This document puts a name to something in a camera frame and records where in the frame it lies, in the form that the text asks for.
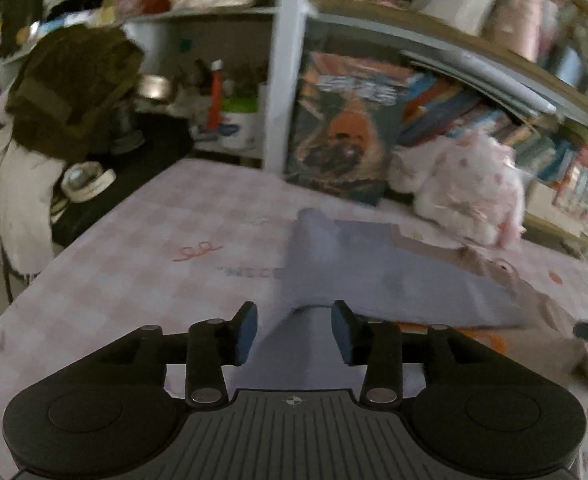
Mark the Harry Potter book box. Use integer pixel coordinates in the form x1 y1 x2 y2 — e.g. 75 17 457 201
284 51 424 205

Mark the white green tub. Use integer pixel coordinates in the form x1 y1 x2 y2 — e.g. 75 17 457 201
218 96 259 151

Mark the pink white plush bunny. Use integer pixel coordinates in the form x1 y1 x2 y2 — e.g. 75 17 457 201
387 131 525 247

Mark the row of leaning books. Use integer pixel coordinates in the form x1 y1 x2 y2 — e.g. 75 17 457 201
387 70 576 193

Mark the red tassel ornament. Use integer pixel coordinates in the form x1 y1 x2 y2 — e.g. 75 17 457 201
205 60 224 131

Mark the white cloth on chair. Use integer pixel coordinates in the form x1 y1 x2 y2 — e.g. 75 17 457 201
0 123 65 276

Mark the olive green jacket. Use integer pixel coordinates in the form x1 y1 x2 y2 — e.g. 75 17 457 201
6 25 144 162

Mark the grey and beige sweater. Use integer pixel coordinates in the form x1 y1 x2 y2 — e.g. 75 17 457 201
231 209 588 389

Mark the white smart watch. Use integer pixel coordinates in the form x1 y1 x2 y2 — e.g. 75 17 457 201
61 162 116 204

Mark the pink checkered desk mat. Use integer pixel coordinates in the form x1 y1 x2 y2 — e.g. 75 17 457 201
0 156 588 480

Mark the metal bowl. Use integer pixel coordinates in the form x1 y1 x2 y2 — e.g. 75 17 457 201
137 74 176 103

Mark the white metal shelf frame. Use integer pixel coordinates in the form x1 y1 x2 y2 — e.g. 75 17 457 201
43 0 588 181

